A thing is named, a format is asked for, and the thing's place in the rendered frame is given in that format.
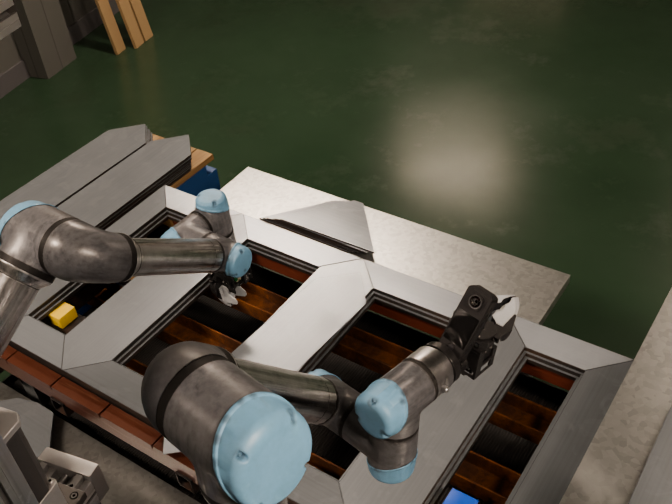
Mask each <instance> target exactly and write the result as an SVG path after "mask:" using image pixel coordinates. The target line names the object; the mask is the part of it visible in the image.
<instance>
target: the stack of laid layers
mask: <svg viewBox="0 0 672 504"><path fill-rule="evenodd" d="M186 216H187V215H185V214H182V213H180V212H177V211H175V210H172V209H169V208H167V207H166V208H164V209H163V210H162V211H160V212H159V213H158V214H157V215H155V216H154V217H153V218H151V219H150V220H149V221H148V222H146V223H145V224H144V225H143V226H141V227H140V228H139V229H137V230H136V231H135V232H134V233H132V234H131V235H130V237H131V238H145V237H146V236H148V235H149V234H150V233H151V232H153V231H154V230H155V229H156V228H158V227H159V226H160V225H162V224H163V223H164V222H165V221H167V220H168V219H170V220H172V221H175V222H177V223H178V222H179V221H181V220H182V219H183V218H185V217H186ZM242 245H244V246H246V247H247V248H249V249H250V251H251V252H252V253H255V254H257V255H260V256H262V257H265V258H267V259H270V260H272V261H275V262H277V263H280V264H282V265H285V266H287V267H290V268H292V269H295V270H298V271H300V272H303V273H305V274H308V275H310V277H309V278H308V279H307V280H306V281H305V282H304V283H303V284H302V285H301V286H300V287H299V288H298V289H297V290H296V291H295V292H294V293H293V294H292V295H291V296H290V297H289V298H288V299H287V300H286V302H285V303H284V304H283V305H282V306H281V307H280V308H279V309H278V310H277V311H276V312H275V313H274V314H273V315H272V316H274V315H275V314H276V313H277V312H278V311H279V310H280V309H281V308H283V307H284V306H285V305H286V304H287V303H288V302H289V301H290V300H292V299H293V298H294V297H295V296H296V295H297V294H298V293H300V292H301V291H302V290H303V289H304V288H305V287H306V286H307V285H309V284H310V283H311V282H312V281H313V280H314V279H315V278H323V277H330V276H337V275H345V274H352V273H361V278H362V283H363V288H364V293H365V297H366V302H367V304H366V305H365V306H364V307H363V308H362V309H361V310H360V311H358V312H357V313H356V314H355V315H354V316H353V317H352V318H351V319H350V320H349V321H348V322H347V323H346V324H345V325H344V326H343V327H342V328H341V329H340V330H339V331H338V332H337V333H336V334H335V335H334V336H333V337H332V338H331V339H330V340H328V341H327V342H326V343H325V344H324V345H323V346H322V347H321V348H320V349H319V350H318V351H317V352H316V353H315V354H314V355H313V356H312V357H311V358H310V359H309V360H308V361H307V362H306V363H305V364H304V365H303V366H302V367H301V368H300V369H298V370H297V371H298V372H302V373H307V374H308V373H309V372H311V371H314V370H315V369H317V368H318V366H319V365H320V364H321V363H322V362H323V361H324V360H325V358H326V357H327V356H328V355H329V354H330V353H331V351H332V350H333V349H334V348H335V347H336V346H337V345H338V343H339V342H340V341H341V340H342V339H343V338H344V337H345V335H346V334H347V333H348V332H349V331H350V330H351V329H352V327H353V326H354V325H355V324H356V323H357V322H358V321H359V319H360V318H361V317H362V316H363V315H364V314H365V313H366V311H367V310H368V309H369V308H370V307H371V306H372V305H373V303H374V302H378V303H380V304H383V305H385V306H388V307H390V308H393V309H395V310H398V311H400V312H403V313H405V314H408V315H410V316H413V317H415V318H418V319H420V320H423V321H425V322H428V323H430V324H433V325H435V326H438V327H440V328H443V329H446V327H447V325H448V322H449V317H446V316H444V315H441V314H438V313H436V312H433V311H431V310H428V309H426V308H423V307H421V306H418V305H415V304H413V303H410V302H408V301H405V300H403V299H400V298H397V297H395V296H392V295H390V294H387V293H385V292H382V291H380V290H377V289H374V287H373V284H372V281H371V279H370V276H369V273H368V270H367V267H366V264H365V261H364V259H356V260H351V261H346V262H341V263H335V264H330V265H325V266H319V267H318V266H315V265H313V264H310V263H308V262H305V261H303V260H300V259H298V258H295V257H292V256H290V255H287V254H285V253H282V252H280V251H277V250H274V249H272V248H269V247H267V246H264V245H262V244H259V243H257V242H254V241H251V240H249V239H247V240H245V241H244V242H243V243H242ZM209 280H210V277H209V274H208V275H206V276H205V277H204V278H203V279H202V280H201V281H200V282H199V283H197V284H196V285H195V286H194V287H193V288H192V289H191V290H190V291H189V292H187V293H186V294H185V295H184V296H183V297H182V298H181V299H180V300H179V301H177V302H176V303H175V304H174V305H173V306H172V307H171V308H170V309H169V310H167V311H166V312H165V313H164V314H163V315H162V316H161V317H160V318H158V319H157V320H156V321H155V322H154V323H153V324H152V325H151V326H150V327H148V328H147V329H146V330H145V331H144V332H143V333H142V334H141V335H140V336H138V337H137V338H136V339H135V340H134V341H133V342H132V343H131V344H130V345H128V346H127V347H126V348H125V349H124V350H123V351H122V352H121V353H119V354H118V355H117V356H116V357H115V358H114V359H113V361H115V362H117V363H118V364H120V365H122V366H124V367H126V366H125V365H126V364H127V363H128V362H129V361H130V360H131V359H133V358H134V357H135V356H136V355H137V354H138V353H139V352H140V351H141V350H142V349H143V348H145V347H146V346H147V345H148V344H149V343H150V342H151V341H152V340H153V339H154V338H155V337H157V336H158V335H159V334H160V333H161V332H162V331H163V330H164V329H165V328H166V327H167V326H169V325H170V324H171V323H172V322H173V321H174V320H175V319H176V318H177V317H178V316H180V315H181V314H182V313H183V312H184V311H185V310H186V309H187V308H188V307H189V306H190V305H192V304H193V303H194V302H195V301H196V300H197V299H198V298H199V297H200V296H201V295H202V294H204V293H205V292H206V291H207V290H208V289H209V288H210V282H209ZM86 284H88V283H77V282H70V283H69V284H67V285H66V286H65V287H64V288H62V289H61V290H60V291H58V292H57V293H56V294H55V295H53V296H52V297H51V298H49V299H48V300H47V301H46V302H44V303H43V304H42V305H41V306H39V307H38V308H37V309H35V310H34V311H33V312H32V313H30V314H29V316H31V317H32V318H34V319H36V320H38V321H40V322H41V320H43V319H44V318H45V317H46V316H48V315H49V314H50V313H51V312H53V311H54V310H55V309H56V308H58V307H59V306H60V305H61V304H63V303H64V302H65V301H66V300H68V299H69V298H70V297H71V296H73V295H74V294H75V293H76V292H78V291H79V290H80V289H81V288H83V287H84V286H85V285H86ZM272 316H271V317H272ZM271 317H270V318H271ZM270 318H269V319H270ZM269 319H268V320H269ZM268 320H267V321H268ZM267 321H266V322H267ZM266 322H265V323H266ZM8 345H9V346H11V347H13V348H14V349H16V350H17V351H20V352H21V353H23V354H25V355H27V356H28V357H30V358H32V359H34V360H35V361H37V362H39V363H41V364H42V365H44V366H46V367H48V368H49V369H51V370H53V371H55V372H56V373H58V374H60V375H62V376H63V377H65V378H67V379H69V380H70V381H72V382H74V383H76V384H77V385H79V386H81V387H83V388H84V389H86V390H88V391H90V392H91V393H93V394H95V395H97V396H98V397H100V398H102V399H104V400H105V401H107V402H109V403H110V404H112V405H114V406H116V407H117V408H119V409H121V410H123V411H124V412H126V413H128V414H130V415H131V416H133V417H135V418H137V419H138V420H140V421H142V422H144V423H145V424H147V425H149V426H151V427H152V428H154V427H153V425H152V424H151V423H150V421H149V420H148V418H146V417H144V416H143V415H141V414H139V413H137V412H136V411H134V410H132V409H130V408H129V407H127V406H125V405H123V404H122V403H120V402H118V401H116V400H114V399H113V398H111V397H109V396H107V395H106V394H104V393H102V392H100V391H99V390H97V389H95V388H93V387H92V386H90V385H88V384H86V383H84V382H83V381H81V380H79V379H77V378H76V377H74V376H72V375H70V374H69V373H67V372H65V371H63V370H62V369H60V368H58V367H56V366H54V365H53V364H51V363H49V362H47V361H46V360H44V359H42V358H40V357H39V356H37V355H35V354H33V353H31V352H30V351H28V350H26V349H24V348H23V347H21V346H19V345H17V344H16V343H14V342H12V341H10V342H9V344H8ZM526 362H528V363H531V364H533V365H536V366H538V367H541V368H543V369H546V370H548V371H551V372H553V373H556V374H558V375H561V376H563V377H566V378H568V379H571V380H573V381H575V382H574V383H573V385H572V387H571V389H570V390H569V392H568V394H567V396H566V397H565V399H564V401H563V403H562V404H561V406H560V408H559V410H558V411H557V413H556V415H555V417H554V418H553V420H552V422H551V424H550V425H549V427H548V429H547V431H546V432H545V434H544V436H543V438H542V439H541V441H540V443H539V445H538V446H537V448H536V450H535V452H534V453H533V455H532V457H531V459H530V460H529V462H528V464H527V465H526V467H525V469H524V471H523V472H522V474H521V476H520V478H519V479H518V481H517V483H516V485H515V486H514V488H513V490H512V492H511V493H510V495H509V497H508V499H507V500H506V502H505V504H510V502H511V500H512V499H513V497H514V495H515V493H516V492H517V490H518V488H519V486H520V485H521V483H522V481H523V479H524V477H525V476H526V474H527V472H528V470H529V469H530V467H531V465H532V463H533V462H534V460H535V458H536V456H537V455H538V453H539V451H540V449H541V448H542V446H543V444H544V442H545V441H546V439H547V437H548V435H549V433H550V432H551V430H552V428H553V426H554V425H555V423H556V421H557V419H558V418H559V416H560V414H561V412H562V411H563V409H564V407H565V405H566V404H567V402H568V400H569V398H570V397H571V395H572V393H573V391H574V389H575V388H576V386H577V384H578V382H579V381H580V379H581V377H582V375H583V374H584V372H585V370H582V369H579V368H577V367H574V366H572V365H569V364H567V363H564V362H561V361H559V360H556V359H554V358H551V357H549V356H546V355H544V354H541V353H538V352H536V351H533V350H531V349H528V348H526V347H524V349H523V350H522V352H521V354H520V355H519V357H518V358H517V360H516V361H515V363H514V364H513V366H512V367H511V369H510V370H509V372H508V373H507V375H506V376H505V378H504V380H503V381H502V383H501V384H500V386H499V387H498V389H497V390H496V392H495V393H494V395H493V396H492V398H491V399H490V401H489V402H488V404H487V406H486V407H485V409H484V410H483V412H482V413H481V415H480V416H479V418H478V419H477V421H476V422H475V424H474V425H473V427H472V429H471V430H470V432H469V433H468V435H467V436H466V438H465V439H464V441H463V442H462V444H461V445H460V447H459V448H458V450H457V451H456V453H455V455H454V456H453V458H452V459H451V461H450V462H449V464H448V465H447V467H446V468H445V470H444V471H443V473H442V474H441V476H440V477H439V479H438V481H437V482H436V484H435V485H434V487H433V488H432V490H431V491H430V493H429V494H428V496H427V497H426V499H425V500H424V502H423V503H422V504H436V503H437V501H438V500H439V498H440V497H441V495H442V493H443V492H444V490H445V489H446V487H447V486H448V484H449V482H450V481H451V479H452V478H453V476H454V475H455V473H456V472H457V470H458V468H459V467H460V465H461V464H462V462H463V461H464V459H465V457H466V456H467V454H468V453H469V451H470V450H471V448H472V447H473V445H474V443H475V442H476V440H477V439H478V437H479V436H480V434H481V432H482V431H483V429H484V428H485V426H486V425H487V423H488V422H489V420H490V418H491V417H492V415H493V414H494V412H495V411H496V409H497V407H498V406H499V404H500V403H501V401H502V400H503V398H504V397H505V395H506V393H507V392H508V390H509V389H510V387H511V386H512V384H513V383H514V381H515V379H516V378H517V376H518V375H519V373H520V372H521V370H522V368H523V367H524V365H525V364H526ZM126 368H128V367H126ZM128 369H129V368H128ZM154 429H155V428H154Z"/></svg>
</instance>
